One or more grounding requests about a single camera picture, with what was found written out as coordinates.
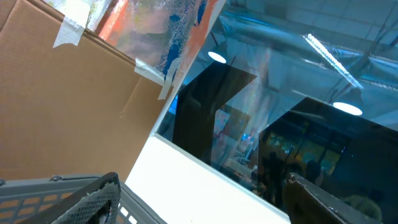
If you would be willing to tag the glass window pane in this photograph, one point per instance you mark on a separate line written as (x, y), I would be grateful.
(297, 86)

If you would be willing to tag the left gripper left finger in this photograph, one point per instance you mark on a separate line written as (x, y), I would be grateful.
(96, 203)

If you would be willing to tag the grey plastic shopping basket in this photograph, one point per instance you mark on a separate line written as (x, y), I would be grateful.
(22, 199)

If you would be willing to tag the white window sill ledge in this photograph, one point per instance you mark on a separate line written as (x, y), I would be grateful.
(182, 189)

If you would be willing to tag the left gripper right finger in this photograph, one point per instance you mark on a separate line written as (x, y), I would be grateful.
(306, 203)

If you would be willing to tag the brown cardboard panel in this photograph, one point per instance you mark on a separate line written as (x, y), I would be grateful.
(69, 109)

